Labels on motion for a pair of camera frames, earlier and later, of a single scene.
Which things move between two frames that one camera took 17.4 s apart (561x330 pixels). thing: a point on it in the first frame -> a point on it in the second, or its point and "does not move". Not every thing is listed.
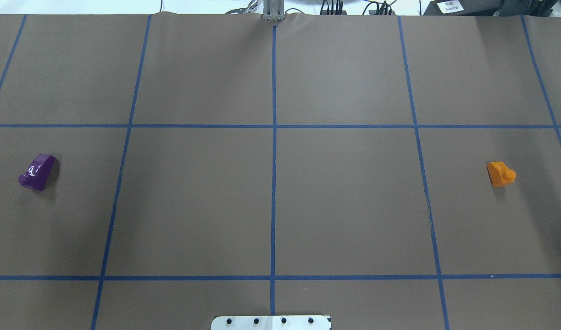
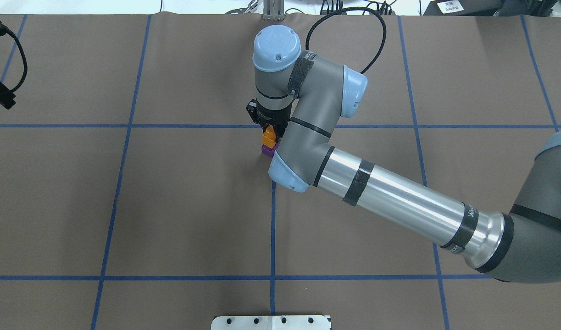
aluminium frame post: x=273 y=10 does not move
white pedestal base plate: x=271 y=322 does not move
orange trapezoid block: x=500 y=174 -> x=269 y=137
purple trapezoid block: x=37 y=172 -> x=268 y=150
